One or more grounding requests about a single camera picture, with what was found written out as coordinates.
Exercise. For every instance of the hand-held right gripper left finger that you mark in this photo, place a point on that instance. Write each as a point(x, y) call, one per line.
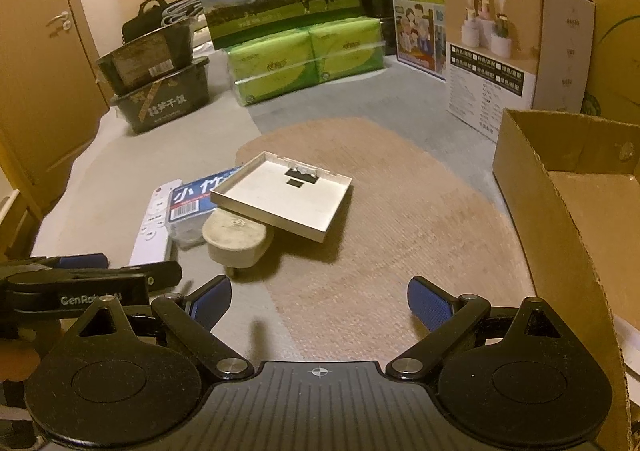
point(212, 302)

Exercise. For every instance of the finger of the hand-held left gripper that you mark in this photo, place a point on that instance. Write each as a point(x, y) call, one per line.
point(85, 262)
point(160, 274)

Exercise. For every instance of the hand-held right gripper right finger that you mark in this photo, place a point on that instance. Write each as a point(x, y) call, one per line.
point(430, 307)

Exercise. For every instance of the white remote control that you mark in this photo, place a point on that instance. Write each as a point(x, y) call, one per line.
point(150, 226)

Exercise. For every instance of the beige plug adapter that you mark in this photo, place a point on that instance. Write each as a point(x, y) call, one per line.
point(235, 237)

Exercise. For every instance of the clear plastic box blue label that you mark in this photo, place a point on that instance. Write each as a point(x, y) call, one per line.
point(195, 201)

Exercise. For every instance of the brown oval mat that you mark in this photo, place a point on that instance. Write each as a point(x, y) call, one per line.
point(410, 211)

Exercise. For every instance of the flat beige box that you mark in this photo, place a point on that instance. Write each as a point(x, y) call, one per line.
point(280, 201)

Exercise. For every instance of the dark food container gold print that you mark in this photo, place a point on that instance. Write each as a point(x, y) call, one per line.
point(160, 101)

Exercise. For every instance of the wooden door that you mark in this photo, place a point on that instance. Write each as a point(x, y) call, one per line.
point(30, 81)

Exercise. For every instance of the dark food container paper label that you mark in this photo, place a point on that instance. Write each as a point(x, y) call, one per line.
point(145, 56)

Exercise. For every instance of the black bag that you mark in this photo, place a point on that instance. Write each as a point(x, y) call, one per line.
point(142, 23)

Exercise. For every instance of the green tissue pack bundle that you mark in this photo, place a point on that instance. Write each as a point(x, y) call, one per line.
point(300, 58)

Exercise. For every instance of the grey striped cloth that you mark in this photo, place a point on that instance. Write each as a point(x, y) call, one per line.
point(181, 11)

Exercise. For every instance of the white humidifier box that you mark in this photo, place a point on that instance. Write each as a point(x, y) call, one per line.
point(490, 46)

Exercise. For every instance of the blue milk carton box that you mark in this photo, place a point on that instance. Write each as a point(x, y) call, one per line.
point(425, 6)

